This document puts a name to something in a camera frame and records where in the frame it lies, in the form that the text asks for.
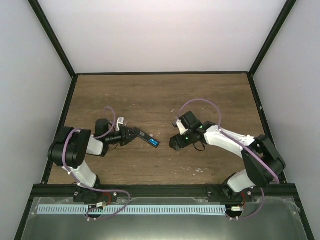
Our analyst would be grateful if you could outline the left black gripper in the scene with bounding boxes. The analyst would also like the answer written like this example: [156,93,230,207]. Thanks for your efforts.
[105,126,140,147]

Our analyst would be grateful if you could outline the black remote control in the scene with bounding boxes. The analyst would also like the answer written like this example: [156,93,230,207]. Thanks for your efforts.
[138,128,156,148]

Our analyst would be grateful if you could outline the blue battery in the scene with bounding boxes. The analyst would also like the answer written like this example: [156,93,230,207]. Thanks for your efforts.
[148,138,160,148]

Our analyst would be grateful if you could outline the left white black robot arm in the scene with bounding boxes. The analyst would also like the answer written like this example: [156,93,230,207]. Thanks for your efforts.
[48,119,139,202]

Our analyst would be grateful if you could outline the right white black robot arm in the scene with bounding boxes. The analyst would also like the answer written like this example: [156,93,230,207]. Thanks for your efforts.
[169,111,286,202]

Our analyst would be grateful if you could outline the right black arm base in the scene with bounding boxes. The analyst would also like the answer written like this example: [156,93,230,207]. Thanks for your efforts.
[204,178,249,203]

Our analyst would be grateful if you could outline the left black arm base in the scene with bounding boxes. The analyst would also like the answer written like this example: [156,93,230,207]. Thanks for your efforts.
[72,182,119,204]

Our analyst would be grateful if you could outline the grey metal front plate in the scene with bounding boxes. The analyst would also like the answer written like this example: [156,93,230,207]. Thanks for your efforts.
[22,197,307,240]

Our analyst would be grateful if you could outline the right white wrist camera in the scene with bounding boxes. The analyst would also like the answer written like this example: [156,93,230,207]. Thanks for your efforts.
[173,119,188,135]

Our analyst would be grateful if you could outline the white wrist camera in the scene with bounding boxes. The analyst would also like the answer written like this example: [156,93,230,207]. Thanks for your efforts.
[173,119,188,135]
[115,117,125,132]

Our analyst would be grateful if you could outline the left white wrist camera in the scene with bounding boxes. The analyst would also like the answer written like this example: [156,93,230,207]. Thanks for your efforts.
[115,117,125,132]

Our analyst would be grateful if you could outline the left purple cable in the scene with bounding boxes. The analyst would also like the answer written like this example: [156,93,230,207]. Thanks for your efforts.
[62,106,132,222]

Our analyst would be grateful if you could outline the purple cable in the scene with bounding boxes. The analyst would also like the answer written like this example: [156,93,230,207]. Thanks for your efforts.
[62,106,132,222]
[176,98,281,221]

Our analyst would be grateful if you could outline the light blue slotted cable duct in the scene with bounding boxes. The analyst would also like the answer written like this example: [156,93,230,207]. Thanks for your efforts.
[36,204,226,216]

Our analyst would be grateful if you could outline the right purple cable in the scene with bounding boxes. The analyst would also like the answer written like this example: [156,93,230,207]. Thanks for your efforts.
[176,98,281,221]

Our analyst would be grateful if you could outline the black aluminium frame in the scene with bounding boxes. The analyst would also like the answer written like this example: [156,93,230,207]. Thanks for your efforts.
[15,0,314,240]

